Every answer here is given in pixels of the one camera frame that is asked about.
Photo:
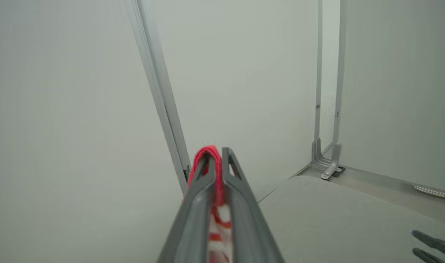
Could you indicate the white perforated oval pad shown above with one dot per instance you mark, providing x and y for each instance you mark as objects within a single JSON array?
[{"x": 432, "y": 190}]

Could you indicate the thin grey partition post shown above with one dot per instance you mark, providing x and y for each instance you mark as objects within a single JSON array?
[{"x": 317, "y": 91}]

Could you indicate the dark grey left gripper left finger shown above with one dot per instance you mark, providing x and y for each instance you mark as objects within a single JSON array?
[{"x": 193, "y": 226}]

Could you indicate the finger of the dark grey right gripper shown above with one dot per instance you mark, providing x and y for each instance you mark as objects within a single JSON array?
[
  {"x": 427, "y": 256},
  {"x": 440, "y": 245}
]

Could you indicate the grey partition post with foot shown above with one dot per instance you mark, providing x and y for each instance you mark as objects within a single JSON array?
[{"x": 338, "y": 91}]

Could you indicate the black caster wheel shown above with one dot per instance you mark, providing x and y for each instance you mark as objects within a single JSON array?
[{"x": 340, "y": 170}]

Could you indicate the slanted grey metal partition post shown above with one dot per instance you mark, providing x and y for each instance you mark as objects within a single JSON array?
[{"x": 163, "y": 98}]

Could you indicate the red white basketball shorts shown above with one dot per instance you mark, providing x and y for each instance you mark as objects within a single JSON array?
[{"x": 218, "y": 175}]

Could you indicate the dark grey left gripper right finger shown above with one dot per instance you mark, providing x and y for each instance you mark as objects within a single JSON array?
[{"x": 248, "y": 233}]

